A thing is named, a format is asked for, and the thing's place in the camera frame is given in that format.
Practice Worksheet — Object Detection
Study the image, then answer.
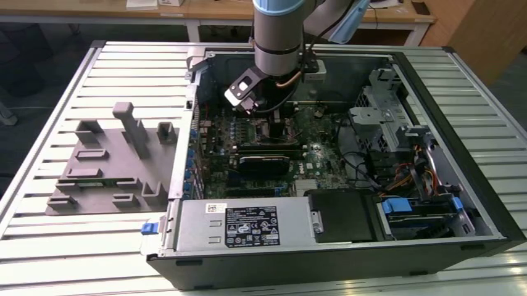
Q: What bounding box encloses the coloured power wire bundle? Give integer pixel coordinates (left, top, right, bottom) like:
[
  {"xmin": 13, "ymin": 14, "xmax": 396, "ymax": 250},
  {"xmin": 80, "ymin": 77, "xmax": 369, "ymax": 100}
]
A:
[{"xmin": 380, "ymin": 144, "xmax": 444, "ymax": 198}]

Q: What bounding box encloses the black plastic drive shroud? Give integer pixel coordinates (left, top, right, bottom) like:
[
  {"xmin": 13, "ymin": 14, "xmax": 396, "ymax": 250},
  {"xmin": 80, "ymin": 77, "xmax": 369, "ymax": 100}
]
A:
[{"xmin": 304, "ymin": 188, "xmax": 384, "ymax": 245}]

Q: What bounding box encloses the wooden cabinet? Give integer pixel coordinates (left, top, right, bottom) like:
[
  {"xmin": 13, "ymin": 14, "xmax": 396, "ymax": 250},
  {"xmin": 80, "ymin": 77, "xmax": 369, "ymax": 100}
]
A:
[{"xmin": 419, "ymin": 0, "xmax": 527, "ymax": 89}]

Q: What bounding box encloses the silver power supply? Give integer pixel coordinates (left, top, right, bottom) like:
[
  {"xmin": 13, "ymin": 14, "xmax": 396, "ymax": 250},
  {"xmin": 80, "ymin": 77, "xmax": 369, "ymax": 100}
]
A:
[{"xmin": 164, "ymin": 197, "xmax": 320, "ymax": 253}]

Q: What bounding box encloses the black graphics card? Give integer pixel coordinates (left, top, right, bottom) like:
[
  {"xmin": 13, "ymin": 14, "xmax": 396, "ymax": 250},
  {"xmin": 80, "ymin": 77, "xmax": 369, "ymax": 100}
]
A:
[{"xmin": 237, "ymin": 154, "xmax": 292, "ymax": 179}]

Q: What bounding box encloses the blue power supply latch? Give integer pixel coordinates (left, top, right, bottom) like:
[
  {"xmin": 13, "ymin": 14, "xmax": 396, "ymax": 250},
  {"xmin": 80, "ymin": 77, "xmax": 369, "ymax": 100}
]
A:
[{"xmin": 138, "ymin": 216, "xmax": 160, "ymax": 237}]

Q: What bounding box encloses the black RAM slot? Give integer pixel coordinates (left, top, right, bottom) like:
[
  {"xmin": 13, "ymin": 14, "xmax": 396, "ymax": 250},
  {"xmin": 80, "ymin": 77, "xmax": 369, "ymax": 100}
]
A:
[
  {"xmin": 234, "ymin": 150, "xmax": 308, "ymax": 155},
  {"xmin": 234, "ymin": 153, "xmax": 308, "ymax": 158},
  {"xmin": 234, "ymin": 146, "xmax": 308, "ymax": 151},
  {"xmin": 234, "ymin": 143, "xmax": 308, "ymax": 148}
]

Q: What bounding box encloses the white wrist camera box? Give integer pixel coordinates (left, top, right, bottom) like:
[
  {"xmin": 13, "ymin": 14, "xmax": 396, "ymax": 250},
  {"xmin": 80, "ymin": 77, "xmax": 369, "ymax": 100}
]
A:
[
  {"xmin": 303, "ymin": 60, "xmax": 327, "ymax": 81},
  {"xmin": 224, "ymin": 72, "xmax": 264, "ymax": 115}
]

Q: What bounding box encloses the metal drive cage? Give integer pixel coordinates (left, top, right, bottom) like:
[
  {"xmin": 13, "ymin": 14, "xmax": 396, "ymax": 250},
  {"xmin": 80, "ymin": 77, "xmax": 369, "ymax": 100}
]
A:
[{"xmin": 347, "ymin": 68, "xmax": 419, "ymax": 154}]

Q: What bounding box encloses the black PC case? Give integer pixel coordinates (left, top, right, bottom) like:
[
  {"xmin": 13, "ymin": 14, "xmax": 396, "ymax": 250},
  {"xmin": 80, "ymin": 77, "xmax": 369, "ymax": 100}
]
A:
[{"xmin": 138, "ymin": 46, "xmax": 527, "ymax": 291}]

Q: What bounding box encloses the grey stand foot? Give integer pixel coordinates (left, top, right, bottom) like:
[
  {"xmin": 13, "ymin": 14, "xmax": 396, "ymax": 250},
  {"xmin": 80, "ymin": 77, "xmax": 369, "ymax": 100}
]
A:
[{"xmin": 0, "ymin": 101, "xmax": 18, "ymax": 126}]

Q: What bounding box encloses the green RAM stick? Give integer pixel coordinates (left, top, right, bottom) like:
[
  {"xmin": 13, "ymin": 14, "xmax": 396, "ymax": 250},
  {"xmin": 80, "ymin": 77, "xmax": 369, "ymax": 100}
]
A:
[{"xmin": 76, "ymin": 179, "xmax": 120, "ymax": 188}]

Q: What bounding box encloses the grey parts rack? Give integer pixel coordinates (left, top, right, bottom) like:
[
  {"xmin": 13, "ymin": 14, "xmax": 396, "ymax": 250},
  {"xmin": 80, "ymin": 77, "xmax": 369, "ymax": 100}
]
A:
[{"xmin": 44, "ymin": 101, "xmax": 181, "ymax": 216}]

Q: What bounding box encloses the thin black cable loop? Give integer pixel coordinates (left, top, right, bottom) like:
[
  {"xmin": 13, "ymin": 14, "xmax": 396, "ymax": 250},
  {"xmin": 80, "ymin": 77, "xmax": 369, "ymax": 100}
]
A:
[{"xmin": 333, "ymin": 113, "xmax": 385, "ymax": 191}]

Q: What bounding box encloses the silver chipset heatsink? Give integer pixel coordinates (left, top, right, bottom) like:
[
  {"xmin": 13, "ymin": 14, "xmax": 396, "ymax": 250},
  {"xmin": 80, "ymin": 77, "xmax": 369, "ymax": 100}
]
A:
[{"xmin": 293, "ymin": 179, "xmax": 323, "ymax": 191}]

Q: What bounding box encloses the green motherboard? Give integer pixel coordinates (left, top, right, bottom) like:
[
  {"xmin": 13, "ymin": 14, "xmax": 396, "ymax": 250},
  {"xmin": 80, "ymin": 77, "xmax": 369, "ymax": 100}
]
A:
[{"xmin": 192, "ymin": 103, "xmax": 353, "ymax": 201}]

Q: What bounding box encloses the hard disk in blue carrier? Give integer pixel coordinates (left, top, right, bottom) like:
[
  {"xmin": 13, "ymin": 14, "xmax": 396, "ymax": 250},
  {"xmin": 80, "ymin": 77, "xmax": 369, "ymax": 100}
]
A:
[{"xmin": 377, "ymin": 197, "xmax": 460, "ymax": 243}]

